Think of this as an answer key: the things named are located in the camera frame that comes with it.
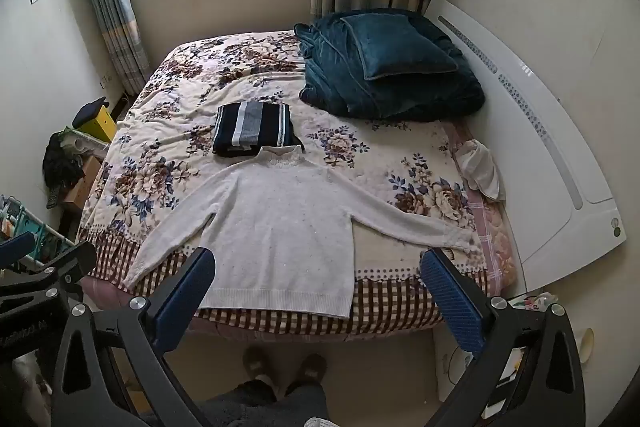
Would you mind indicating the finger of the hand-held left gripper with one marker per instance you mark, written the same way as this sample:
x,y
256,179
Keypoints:
x,y
75,257
15,245

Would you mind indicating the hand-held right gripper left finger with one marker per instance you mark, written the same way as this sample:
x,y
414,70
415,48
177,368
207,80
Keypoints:
x,y
182,302

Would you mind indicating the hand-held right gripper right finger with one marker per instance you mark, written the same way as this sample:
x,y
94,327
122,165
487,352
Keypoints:
x,y
450,302

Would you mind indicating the white knit sweater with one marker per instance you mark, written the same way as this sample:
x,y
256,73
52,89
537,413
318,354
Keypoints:
x,y
280,232

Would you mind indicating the white drying rack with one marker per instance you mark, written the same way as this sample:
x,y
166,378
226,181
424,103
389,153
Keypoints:
x,y
50,233

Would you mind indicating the cardboard box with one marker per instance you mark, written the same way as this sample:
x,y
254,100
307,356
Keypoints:
x,y
85,187

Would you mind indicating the pink checkered mattress sheet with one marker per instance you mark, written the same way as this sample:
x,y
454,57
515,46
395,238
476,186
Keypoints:
x,y
492,232

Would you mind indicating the brown fuzzy slipper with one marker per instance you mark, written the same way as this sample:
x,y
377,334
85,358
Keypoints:
x,y
256,369
311,371

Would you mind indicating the small white cloth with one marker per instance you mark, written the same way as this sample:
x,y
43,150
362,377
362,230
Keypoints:
x,y
482,172

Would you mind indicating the yellow box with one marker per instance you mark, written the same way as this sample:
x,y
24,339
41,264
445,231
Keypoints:
x,y
102,124

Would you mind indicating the white bed headboard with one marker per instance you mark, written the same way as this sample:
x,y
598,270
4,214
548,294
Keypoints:
x,y
525,182

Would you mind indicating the person's grey trouser legs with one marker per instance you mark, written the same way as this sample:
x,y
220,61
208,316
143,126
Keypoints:
x,y
280,407

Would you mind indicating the cream round cup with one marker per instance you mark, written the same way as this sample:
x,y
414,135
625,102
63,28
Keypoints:
x,y
587,344

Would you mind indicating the dark cap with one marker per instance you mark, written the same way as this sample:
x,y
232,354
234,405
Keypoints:
x,y
87,112

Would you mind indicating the floral bed blanket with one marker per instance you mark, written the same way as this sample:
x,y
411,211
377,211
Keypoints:
x,y
170,107

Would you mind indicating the folded navy striped sweater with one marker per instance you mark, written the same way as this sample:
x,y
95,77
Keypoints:
x,y
250,127

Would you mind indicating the folded teal quilt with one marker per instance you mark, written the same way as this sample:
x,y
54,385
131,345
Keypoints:
x,y
400,99

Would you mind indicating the teal pillow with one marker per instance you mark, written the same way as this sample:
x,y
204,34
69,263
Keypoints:
x,y
400,42

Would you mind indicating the wall socket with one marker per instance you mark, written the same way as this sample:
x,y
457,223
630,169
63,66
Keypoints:
x,y
104,82

